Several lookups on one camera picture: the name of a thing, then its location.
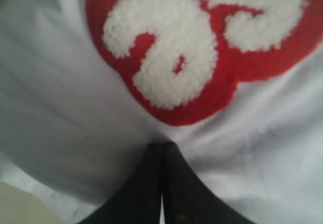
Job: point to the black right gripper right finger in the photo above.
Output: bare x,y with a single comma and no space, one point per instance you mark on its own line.
186,198

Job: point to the white t-shirt red lettering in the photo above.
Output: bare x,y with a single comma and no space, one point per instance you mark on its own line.
68,121

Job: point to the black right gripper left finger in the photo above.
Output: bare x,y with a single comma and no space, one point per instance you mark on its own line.
139,199

